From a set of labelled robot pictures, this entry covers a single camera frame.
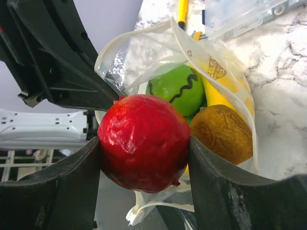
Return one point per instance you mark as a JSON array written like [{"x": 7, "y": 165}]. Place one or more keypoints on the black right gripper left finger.
[{"x": 61, "y": 196}]

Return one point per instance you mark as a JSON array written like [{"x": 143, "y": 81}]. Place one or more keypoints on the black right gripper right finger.
[{"x": 226, "y": 197}]

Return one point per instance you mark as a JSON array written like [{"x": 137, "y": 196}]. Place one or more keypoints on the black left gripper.
[{"x": 47, "y": 50}]

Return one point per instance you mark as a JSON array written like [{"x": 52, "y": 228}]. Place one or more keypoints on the small orange fruit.
[{"x": 224, "y": 132}]

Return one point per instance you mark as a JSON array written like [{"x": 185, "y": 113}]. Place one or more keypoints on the red round fruit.
[{"x": 144, "y": 143}]

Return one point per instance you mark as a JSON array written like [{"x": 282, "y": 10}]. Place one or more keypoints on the clear zip top bag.
[{"x": 129, "y": 61}]

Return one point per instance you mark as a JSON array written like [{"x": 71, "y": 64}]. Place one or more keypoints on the small green watermelon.
[{"x": 181, "y": 87}]

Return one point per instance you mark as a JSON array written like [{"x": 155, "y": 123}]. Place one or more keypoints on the yellow banana bunch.
[{"x": 232, "y": 78}]

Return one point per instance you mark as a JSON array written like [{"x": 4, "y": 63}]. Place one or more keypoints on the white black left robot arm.
[{"x": 33, "y": 131}]

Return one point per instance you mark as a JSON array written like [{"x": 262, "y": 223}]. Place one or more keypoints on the yellow hex key set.
[{"x": 198, "y": 36}]

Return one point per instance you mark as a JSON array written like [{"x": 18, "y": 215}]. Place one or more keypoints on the clear plastic screw box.
[{"x": 231, "y": 18}]

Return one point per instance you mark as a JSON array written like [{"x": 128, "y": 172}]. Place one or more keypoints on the yellow handled screwdriver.
[{"x": 182, "y": 12}]

